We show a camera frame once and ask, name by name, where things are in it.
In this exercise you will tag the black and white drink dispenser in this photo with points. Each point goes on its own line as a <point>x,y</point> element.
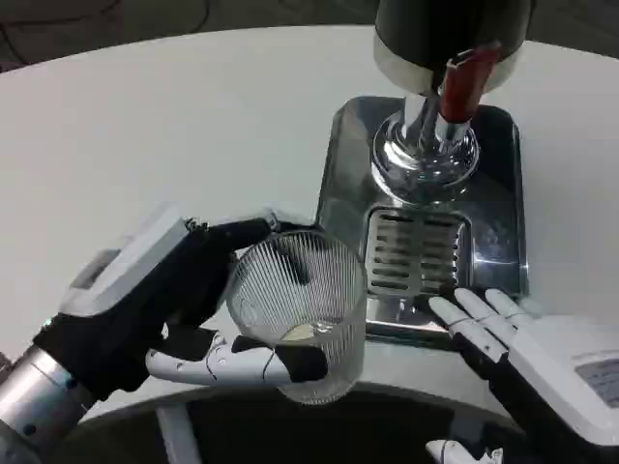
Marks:
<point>416,38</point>

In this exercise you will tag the steel drip tray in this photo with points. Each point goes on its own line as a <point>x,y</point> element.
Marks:
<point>493,193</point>

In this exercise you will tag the clear ribbed glass cup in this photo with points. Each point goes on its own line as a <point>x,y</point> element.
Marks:
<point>300,309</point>

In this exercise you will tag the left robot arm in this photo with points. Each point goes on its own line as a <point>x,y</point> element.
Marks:
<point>34,391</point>

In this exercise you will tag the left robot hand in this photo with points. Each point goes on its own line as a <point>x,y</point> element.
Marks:
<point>145,309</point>

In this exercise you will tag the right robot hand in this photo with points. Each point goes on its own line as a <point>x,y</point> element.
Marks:
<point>546,382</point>

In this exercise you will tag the slotted steel tray grid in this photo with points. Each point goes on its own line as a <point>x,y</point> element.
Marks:
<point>416,251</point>

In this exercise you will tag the white table leg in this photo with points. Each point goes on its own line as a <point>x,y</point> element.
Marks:
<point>173,435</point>

